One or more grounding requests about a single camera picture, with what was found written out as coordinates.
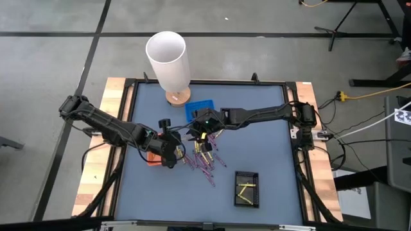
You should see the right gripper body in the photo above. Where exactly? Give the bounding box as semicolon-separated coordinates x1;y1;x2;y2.
191;108;225;134

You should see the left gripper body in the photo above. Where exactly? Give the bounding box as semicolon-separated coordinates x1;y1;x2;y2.
146;130;180;163

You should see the blue plastic basket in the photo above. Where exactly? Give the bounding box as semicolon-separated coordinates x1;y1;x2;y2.
184;99;215;123

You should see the orange plastic basket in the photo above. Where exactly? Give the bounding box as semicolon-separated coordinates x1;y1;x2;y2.
146;150;164;167

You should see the black plastic basket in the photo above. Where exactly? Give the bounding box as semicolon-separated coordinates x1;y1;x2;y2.
234;171;259;209

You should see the wooden side board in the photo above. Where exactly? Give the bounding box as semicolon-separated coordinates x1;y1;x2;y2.
72;77;136;218
293;81;344;222

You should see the grey metal foot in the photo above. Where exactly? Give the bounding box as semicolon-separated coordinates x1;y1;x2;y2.
0;136;25;150

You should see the black tripod stand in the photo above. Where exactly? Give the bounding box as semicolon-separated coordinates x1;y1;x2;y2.
314;0;401;52

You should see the black stand base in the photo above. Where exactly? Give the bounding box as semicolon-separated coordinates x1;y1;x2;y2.
349;0;411;88

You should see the grey storage box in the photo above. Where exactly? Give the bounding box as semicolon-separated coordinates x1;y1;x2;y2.
333;181;411;231

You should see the grey cabinet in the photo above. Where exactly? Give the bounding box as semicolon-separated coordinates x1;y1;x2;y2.
385;96;411;193

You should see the white marker paper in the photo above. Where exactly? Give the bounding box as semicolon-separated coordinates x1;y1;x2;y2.
394;108;411;126

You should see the person's shoe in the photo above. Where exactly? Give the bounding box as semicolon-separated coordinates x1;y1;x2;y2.
395;47;411;67

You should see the black right camera cable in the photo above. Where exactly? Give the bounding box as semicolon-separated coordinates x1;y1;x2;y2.
173;120;206;132

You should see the black camera cable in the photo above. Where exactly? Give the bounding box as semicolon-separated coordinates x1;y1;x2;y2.
173;120;206;132
134;128;188;165

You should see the black left camera cable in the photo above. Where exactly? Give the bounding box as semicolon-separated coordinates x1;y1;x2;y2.
134;128;188;165

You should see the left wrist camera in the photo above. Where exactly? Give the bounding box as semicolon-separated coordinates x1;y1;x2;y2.
158;117;171;135

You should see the black metal table frame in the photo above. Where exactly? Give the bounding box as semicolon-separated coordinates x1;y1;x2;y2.
73;73;343;230

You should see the aluminium camera rail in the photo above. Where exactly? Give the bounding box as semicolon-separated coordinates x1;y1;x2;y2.
101;219;317;231

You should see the white cable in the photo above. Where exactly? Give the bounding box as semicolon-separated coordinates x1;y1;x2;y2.
333;101;411;141

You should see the yellow extension cable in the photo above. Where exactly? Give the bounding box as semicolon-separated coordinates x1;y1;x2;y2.
346;81;411;101

